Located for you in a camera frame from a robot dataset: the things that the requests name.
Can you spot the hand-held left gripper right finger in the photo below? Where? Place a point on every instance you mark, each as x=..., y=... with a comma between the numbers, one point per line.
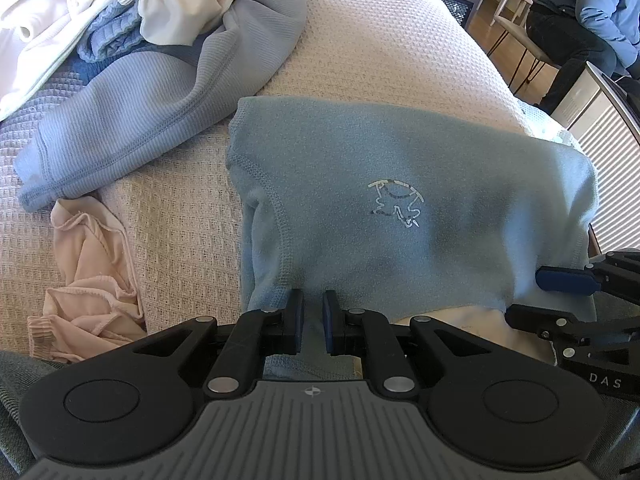
x=327, y=320

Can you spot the blue ribbed knit garment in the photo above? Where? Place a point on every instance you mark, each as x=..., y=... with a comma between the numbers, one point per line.
x=110, y=35

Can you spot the white fleece garment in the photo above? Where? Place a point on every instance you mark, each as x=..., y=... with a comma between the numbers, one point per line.
x=35, y=45

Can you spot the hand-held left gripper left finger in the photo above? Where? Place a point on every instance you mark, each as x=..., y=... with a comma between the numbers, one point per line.
x=298, y=320

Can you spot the cartoon print cream pajama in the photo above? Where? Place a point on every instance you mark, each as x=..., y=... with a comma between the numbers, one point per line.
x=175, y=0

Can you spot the person's grey trousers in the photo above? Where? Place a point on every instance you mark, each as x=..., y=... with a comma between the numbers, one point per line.
x=20, y=395

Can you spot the white ribbed appliance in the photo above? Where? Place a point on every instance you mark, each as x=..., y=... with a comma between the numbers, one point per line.
x=610, y=130

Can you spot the light blue fleece top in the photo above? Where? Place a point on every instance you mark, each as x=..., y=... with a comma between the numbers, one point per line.
x=400, y=160

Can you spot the grey-blue waffle knit garment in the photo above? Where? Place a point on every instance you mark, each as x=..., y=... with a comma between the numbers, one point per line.
x=150, y=110

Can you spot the pink garment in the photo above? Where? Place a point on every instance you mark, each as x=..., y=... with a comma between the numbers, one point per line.
x=90, y=270

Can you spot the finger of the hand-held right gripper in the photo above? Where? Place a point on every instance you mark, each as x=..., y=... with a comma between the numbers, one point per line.
x=567, y=280
x=540, y=321

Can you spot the beige chair with black legs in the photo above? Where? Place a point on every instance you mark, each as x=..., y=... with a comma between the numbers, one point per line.
x=535, y=50

